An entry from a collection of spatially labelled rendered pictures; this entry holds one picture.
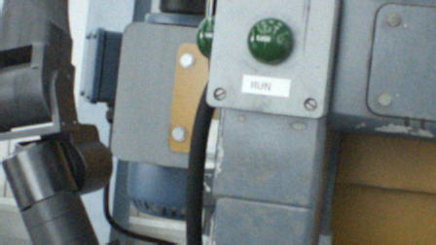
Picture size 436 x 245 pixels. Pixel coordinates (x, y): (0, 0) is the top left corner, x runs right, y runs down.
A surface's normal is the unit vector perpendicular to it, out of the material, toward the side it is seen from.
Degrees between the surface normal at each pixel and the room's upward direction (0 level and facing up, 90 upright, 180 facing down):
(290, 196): 90
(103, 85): 90
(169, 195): 91
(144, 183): 91
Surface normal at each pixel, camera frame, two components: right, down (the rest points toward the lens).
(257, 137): -0.19, 0.03
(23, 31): -0.36, -0.34
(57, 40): 0.91, -0.15
